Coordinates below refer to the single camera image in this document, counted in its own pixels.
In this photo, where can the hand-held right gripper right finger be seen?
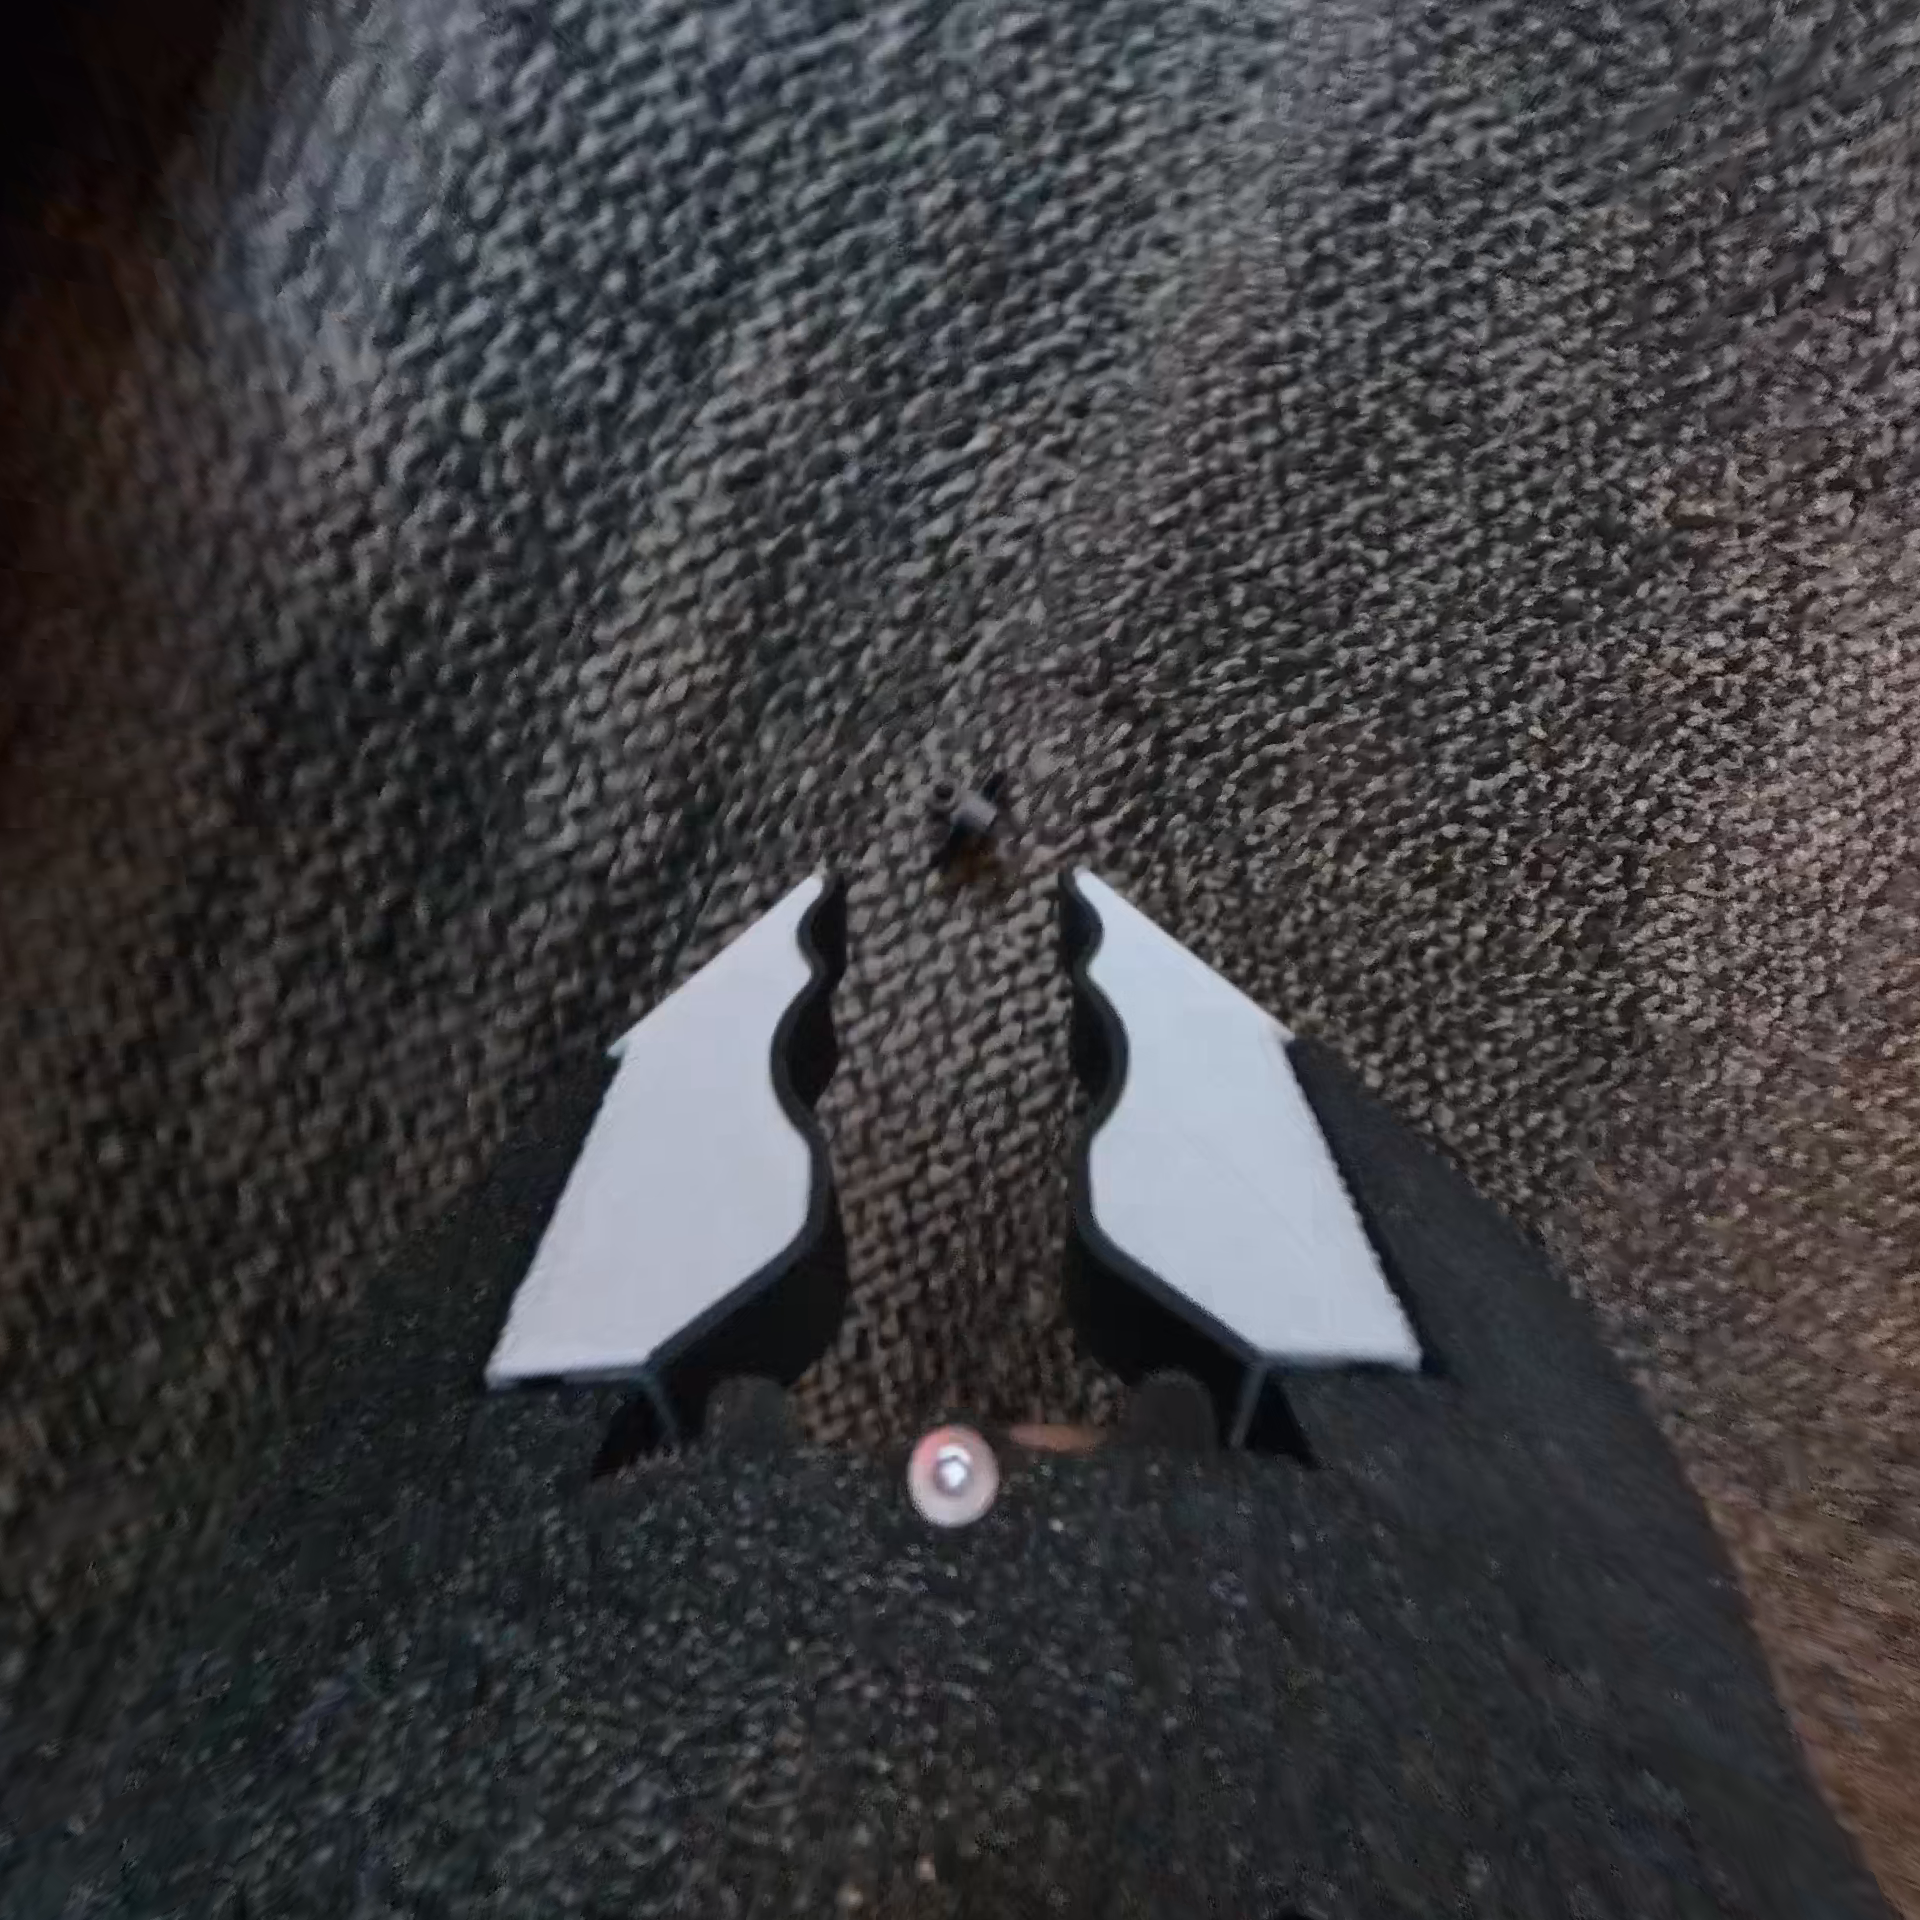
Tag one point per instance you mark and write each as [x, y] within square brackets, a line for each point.
[1230, 1186]

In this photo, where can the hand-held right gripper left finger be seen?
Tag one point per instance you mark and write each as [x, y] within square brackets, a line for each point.
[675, 1171]

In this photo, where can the grey connector with black pin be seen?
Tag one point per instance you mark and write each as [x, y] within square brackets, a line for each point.
[960, 820]

